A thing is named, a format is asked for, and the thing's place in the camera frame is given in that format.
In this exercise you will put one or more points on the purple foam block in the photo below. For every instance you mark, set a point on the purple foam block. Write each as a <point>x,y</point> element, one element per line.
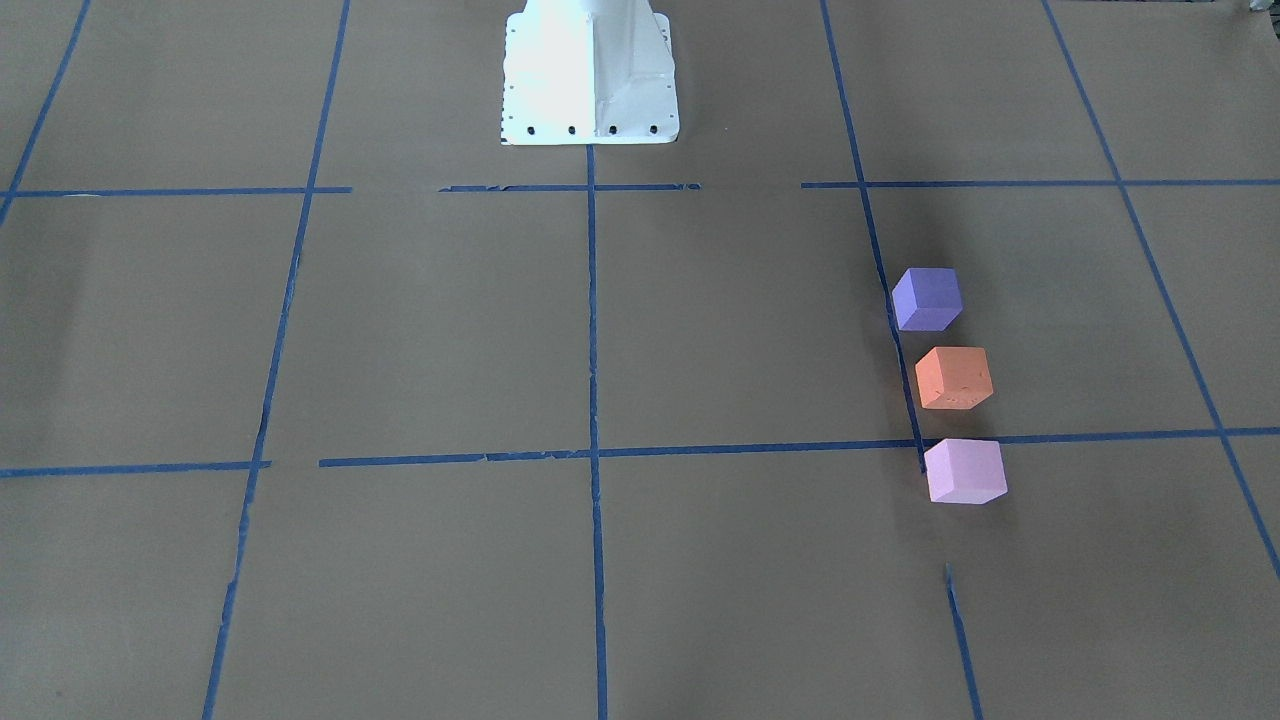
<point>927,299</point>

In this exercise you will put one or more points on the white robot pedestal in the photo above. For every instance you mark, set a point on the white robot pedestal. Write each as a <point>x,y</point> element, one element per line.
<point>588,73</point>

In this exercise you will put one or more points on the pink foam block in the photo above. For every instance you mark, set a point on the pink foam block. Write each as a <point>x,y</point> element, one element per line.
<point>965,471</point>

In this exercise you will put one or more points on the orange foam block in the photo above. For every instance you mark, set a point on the orange foam block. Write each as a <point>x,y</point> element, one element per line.
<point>953,378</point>

